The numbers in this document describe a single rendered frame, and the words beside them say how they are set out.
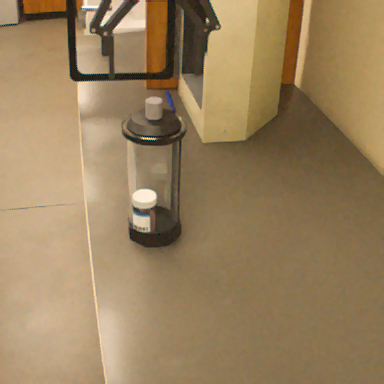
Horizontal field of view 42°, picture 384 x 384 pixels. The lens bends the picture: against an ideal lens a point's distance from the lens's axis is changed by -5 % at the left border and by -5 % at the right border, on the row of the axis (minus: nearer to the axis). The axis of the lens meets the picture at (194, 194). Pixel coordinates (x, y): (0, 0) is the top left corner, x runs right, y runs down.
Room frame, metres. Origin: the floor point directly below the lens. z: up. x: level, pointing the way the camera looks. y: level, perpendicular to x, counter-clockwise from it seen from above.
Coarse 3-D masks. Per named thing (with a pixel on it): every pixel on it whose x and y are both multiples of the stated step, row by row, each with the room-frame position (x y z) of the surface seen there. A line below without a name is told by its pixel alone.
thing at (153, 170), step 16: (128, 144) 0.76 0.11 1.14; (144, 144) 0.73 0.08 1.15; (160, 144) 0.73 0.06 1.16; (176, 144) 0.76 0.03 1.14; (128, 160) 0.76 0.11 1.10; (144, 160) 0.74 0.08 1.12; (160, 160) 0.74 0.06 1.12; (176, 160) 0.76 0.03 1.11; (128, 176) 0.77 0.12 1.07; (144, 176) 0.74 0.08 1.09; (160, 176) 0.74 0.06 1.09; (176, 176) 0.76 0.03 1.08; (128, 192) 0.77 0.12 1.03; (144, 192) 0.74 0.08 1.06; (160, 192) 0.74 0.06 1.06; (176, 192) 0.76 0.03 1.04; (144, 208) 0.74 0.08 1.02; (160, 208) 0.74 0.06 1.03; (176, 208) 0.77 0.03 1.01; (144, 224) 0.74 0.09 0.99; (160, 224) 0.74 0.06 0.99; (176, 224) 0.77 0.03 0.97
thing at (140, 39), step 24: (96, 0) 1.41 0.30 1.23; (120, 0) 1.42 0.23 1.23; (120, 24) 1.42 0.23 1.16; (144, 24) 1.43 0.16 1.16; (96, 48) 1.41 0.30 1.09; (120, 48) 1.42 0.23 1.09; (144, 48) 1.43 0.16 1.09; (96, 72) 1.41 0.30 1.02; (120, 72) 1.42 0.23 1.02; (144, 72) 1.43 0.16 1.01
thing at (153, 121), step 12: (144, 108) 0.81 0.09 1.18; (156, 108) 0.77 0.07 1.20; (132, 120) 0.77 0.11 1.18; (144, 120) 0.77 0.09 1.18; (156, 120) 0.77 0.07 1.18; (168, 120) 0.77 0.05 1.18; (180, 120) 0.79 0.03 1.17; (144, 132) 0.74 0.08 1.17; (156, 132) 0.74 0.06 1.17; (168, 132) 0.75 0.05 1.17
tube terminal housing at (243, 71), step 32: (224, 0) 1.15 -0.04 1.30; (256, 0) 1.17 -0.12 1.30; (288, 0) 1.33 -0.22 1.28; (224, 32) 1.16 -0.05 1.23; (256, 32) 1.18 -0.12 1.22; (224, 64) 1.16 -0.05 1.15; (256, 64) 1.19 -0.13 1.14; (192, 96) 1.27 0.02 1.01; (224, 96) 1.16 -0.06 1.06; (256, 96) 1.21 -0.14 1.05; (224, 128) 1.16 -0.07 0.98; (256, 128) 1.23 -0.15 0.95
